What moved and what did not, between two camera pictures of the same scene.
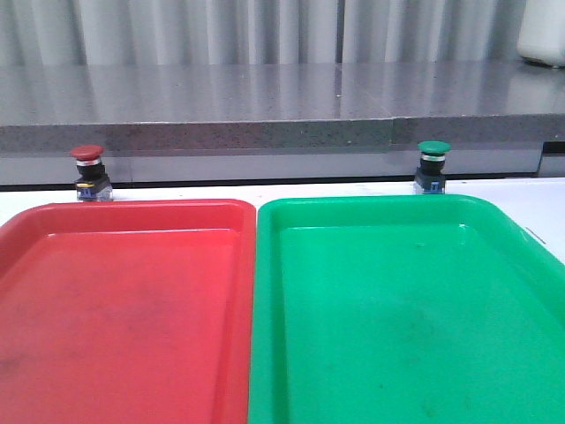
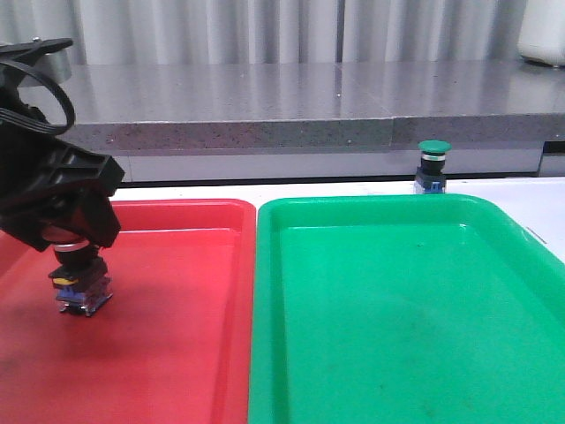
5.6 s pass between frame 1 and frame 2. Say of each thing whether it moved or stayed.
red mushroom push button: moved
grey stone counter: stayed
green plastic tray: stayed
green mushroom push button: stayed
